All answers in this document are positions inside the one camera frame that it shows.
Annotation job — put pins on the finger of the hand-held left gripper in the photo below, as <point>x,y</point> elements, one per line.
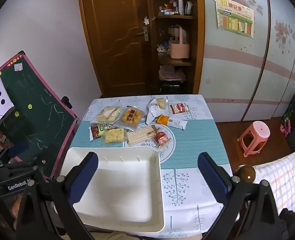
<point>18,147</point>
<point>25,165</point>

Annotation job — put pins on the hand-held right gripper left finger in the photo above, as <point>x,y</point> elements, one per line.
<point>83,177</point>

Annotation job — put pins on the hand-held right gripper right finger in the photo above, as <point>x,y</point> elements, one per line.
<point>212,177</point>

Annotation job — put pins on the white plastic tray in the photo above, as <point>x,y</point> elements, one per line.
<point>122,180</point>

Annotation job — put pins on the dark red snack packet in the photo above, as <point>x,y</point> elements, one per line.
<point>95,132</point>

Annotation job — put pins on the clear packet of yellow crackers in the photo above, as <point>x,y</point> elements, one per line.
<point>114,135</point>

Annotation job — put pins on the round red snack packet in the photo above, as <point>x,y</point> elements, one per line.
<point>161,138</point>

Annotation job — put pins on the clear packet of pale biscuits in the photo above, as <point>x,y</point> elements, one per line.
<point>108,113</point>

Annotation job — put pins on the long tan wafer packet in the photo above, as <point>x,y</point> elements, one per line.
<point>141,135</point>

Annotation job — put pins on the clear packet of yellow cubes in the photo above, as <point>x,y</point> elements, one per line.
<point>131,117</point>

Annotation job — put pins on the white snack bag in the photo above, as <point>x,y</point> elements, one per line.
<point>152,112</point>

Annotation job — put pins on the round wooden bed knob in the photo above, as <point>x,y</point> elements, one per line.
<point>246,174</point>

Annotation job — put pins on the patterned blue white tablecloth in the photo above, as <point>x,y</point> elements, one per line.
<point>192,140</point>

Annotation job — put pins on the green snack packet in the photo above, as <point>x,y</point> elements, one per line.
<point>105,126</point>

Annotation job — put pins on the pink plastic stool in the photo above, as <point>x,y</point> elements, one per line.
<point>258,132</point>

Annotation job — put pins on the black clamp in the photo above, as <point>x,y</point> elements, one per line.
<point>67,101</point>

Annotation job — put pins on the orange and white snack packet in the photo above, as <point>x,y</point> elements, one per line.
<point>171,121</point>

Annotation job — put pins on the checkered white blanket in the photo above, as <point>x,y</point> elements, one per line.
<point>287,177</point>

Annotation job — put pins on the red and white snack packet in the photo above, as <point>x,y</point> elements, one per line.
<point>178,108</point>

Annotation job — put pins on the pink toy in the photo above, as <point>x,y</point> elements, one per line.
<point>285,129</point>

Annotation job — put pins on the clear packet of yellow puffs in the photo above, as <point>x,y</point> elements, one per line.
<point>161,103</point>

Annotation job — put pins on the black bag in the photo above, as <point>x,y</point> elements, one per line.
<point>172,86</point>

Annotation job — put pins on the floral sliding door wardrobe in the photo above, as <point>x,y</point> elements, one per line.
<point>237,75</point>

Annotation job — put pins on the green bag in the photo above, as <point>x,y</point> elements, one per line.
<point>293,107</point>

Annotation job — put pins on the folded pink cloths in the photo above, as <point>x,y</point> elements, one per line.
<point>171,73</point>

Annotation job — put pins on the wooden corner shelf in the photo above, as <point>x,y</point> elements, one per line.
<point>175,62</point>

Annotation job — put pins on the pink basket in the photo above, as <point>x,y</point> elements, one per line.
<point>178,48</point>

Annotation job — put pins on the small shelf clutter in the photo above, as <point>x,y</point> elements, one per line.
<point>163,48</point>

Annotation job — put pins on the brown wooden door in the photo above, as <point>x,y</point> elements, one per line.
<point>117,37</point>

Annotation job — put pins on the white door hook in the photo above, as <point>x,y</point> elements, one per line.
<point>146,20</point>

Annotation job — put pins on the group of small bottles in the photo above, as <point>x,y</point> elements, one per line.
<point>177,7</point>

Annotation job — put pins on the green chalkboard with pink frame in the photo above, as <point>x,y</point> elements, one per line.
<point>35,100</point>

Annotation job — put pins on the wall poster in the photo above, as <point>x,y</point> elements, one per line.
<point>235,17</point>

